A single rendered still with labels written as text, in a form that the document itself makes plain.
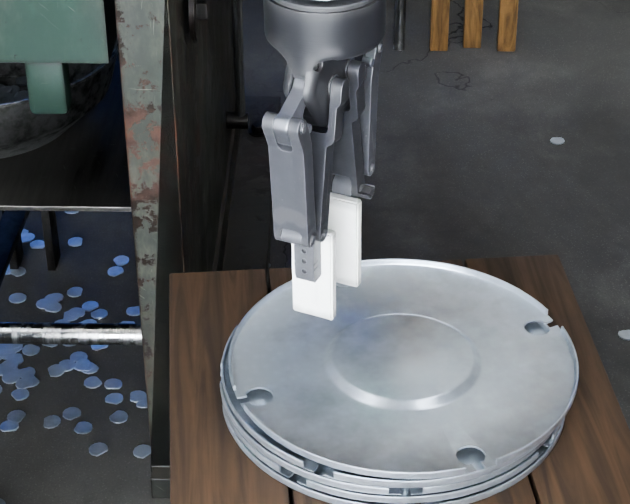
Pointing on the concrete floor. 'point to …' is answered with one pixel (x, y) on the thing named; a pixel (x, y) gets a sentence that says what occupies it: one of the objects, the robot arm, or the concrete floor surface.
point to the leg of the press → (186, 172)
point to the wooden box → (180, 399)
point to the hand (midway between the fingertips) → (327, 257)
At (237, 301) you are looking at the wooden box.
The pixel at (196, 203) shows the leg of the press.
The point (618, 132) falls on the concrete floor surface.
